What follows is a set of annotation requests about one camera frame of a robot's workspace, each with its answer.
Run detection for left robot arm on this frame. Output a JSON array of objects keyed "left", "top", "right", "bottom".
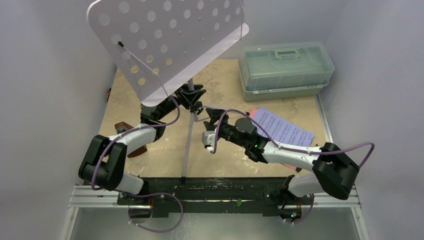
[{"left": 78, "top": 83, "right": 206, "bottom": 205}]

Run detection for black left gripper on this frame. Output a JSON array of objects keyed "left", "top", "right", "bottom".
[{"left": 156, "top": 80, "right": 205, "bottom": 121}]

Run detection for lilac perforated music stand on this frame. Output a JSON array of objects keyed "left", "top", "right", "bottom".
[{"left": 86, "top": 0, "right": 250, "bottom": 181}]

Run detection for aluminium frame rails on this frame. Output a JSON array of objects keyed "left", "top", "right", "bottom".
[{"left": 70, "top": 108, "right": 361, "bottom": 227}]

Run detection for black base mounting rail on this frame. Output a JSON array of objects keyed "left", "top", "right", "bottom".
[{"left": 117, "top": 176, "right": 313, "bottom": 219}]

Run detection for translucent green storage box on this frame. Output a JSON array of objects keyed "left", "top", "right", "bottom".
[{"left": 238, "top": 42, "right": 335, "bottom": 102}]

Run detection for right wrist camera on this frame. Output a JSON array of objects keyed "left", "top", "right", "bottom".
[{"left": 201, "top": 130, "right": 216, "bottom": 154}]

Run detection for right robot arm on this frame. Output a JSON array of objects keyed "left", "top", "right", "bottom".
[{"left": 202, "top": 108, "right": 360, "bottom": 204}]

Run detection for brown wooden metronome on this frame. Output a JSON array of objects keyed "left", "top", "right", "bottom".
[{"left": 114, "top": 121, "right": 148, "bottom": 158}]

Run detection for pink paper folder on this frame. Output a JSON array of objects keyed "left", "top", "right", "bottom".
[{"left": 249, "top": 108, "right": 297, "bottom": 171}]

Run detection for white sheet music pages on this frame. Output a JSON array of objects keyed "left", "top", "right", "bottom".
[{"left": 252, "top": 107, "right": 315, "bottom": 147}]

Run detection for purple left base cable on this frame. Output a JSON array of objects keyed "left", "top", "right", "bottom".
[{"left": 128, "top": 193, "right": 185, "bottom": 234}]

